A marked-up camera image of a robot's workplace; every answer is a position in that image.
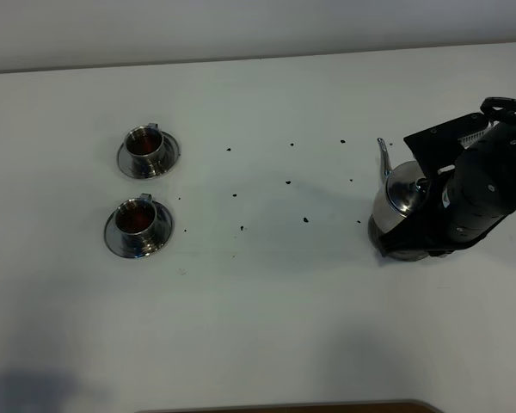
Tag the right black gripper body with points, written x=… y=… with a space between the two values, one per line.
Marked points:
x=470 y=190

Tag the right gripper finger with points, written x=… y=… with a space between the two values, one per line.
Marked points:
x=402 y=236

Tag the stainless steel teapot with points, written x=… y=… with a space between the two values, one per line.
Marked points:
x=401 y=187

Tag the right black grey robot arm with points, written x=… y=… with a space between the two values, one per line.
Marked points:
x=511 y=112

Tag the near stainless steel saucer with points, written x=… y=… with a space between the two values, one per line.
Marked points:
x=130 y=248

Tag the stainless steel saucer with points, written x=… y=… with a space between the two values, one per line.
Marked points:
x=144 y=167
x=130 y=248

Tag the far stainless steel saucer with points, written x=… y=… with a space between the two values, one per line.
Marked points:
x=144 y=167

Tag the near stainless steel teacup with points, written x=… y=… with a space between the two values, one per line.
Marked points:
x=136 y=218

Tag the stainless steel teacup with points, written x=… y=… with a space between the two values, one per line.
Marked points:
x=145 y=145
x=136 y=218

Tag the far stainless steel teacup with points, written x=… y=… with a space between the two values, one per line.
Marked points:
x=145 y=145

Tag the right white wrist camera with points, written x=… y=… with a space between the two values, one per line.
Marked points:
x=468 y=140

